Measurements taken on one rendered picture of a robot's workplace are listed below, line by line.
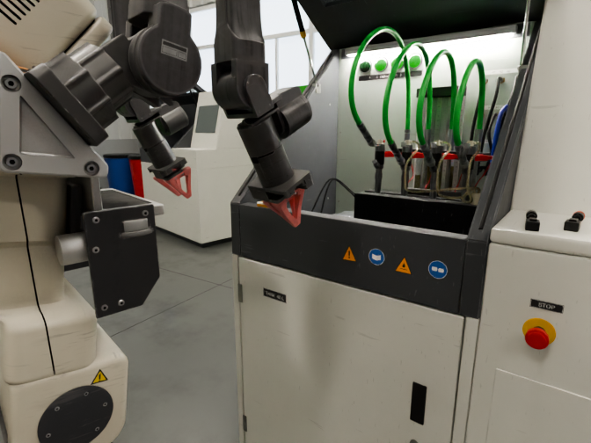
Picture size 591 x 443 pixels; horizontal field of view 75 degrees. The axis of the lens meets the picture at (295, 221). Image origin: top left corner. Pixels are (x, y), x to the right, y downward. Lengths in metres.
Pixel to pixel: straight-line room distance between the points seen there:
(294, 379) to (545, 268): 0.72
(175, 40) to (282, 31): 5.71
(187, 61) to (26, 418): 0.54
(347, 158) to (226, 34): 1.00
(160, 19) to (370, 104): 1.06
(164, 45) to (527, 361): 0.80
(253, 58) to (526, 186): 0.69
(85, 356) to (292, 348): 0.61
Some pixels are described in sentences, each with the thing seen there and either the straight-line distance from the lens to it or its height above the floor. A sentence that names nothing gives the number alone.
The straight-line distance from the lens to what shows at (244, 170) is 4.10.
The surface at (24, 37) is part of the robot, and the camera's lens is 0.62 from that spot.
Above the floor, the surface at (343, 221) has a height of 0.95.
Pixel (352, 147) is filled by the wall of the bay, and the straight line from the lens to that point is 1.50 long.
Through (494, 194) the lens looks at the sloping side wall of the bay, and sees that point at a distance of 0.88.
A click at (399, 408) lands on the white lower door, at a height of 0.52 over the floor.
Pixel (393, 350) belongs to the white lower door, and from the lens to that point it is 0.96.
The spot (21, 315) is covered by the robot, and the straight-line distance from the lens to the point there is 0.68.
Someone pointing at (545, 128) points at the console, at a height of 1.16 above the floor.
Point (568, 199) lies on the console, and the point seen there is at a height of 1.01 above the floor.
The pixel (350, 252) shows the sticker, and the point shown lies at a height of 0.87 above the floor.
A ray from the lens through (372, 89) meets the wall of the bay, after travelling 1.47.
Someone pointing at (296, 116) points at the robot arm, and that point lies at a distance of 0.64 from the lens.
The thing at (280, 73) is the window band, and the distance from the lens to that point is 6.12.
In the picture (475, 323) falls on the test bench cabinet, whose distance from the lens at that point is 0.87.
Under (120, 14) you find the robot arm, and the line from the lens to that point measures 0.99.
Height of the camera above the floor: 1.16
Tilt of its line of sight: 13 degrees down
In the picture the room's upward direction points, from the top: straight up
